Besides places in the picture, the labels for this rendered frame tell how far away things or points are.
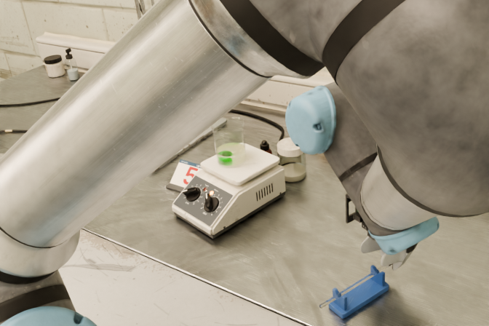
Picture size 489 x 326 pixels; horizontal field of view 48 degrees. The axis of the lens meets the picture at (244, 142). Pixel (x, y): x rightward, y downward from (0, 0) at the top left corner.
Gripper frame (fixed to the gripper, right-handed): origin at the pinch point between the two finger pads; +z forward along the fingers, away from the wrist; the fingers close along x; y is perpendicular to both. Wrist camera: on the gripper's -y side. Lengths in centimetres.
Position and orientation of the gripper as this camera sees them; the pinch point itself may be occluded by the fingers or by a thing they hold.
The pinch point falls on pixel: (394, 258)
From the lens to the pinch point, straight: 93.2
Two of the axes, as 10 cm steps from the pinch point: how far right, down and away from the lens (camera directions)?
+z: 0.9, 8.8, 4.6
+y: -8.2, 3.3, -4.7
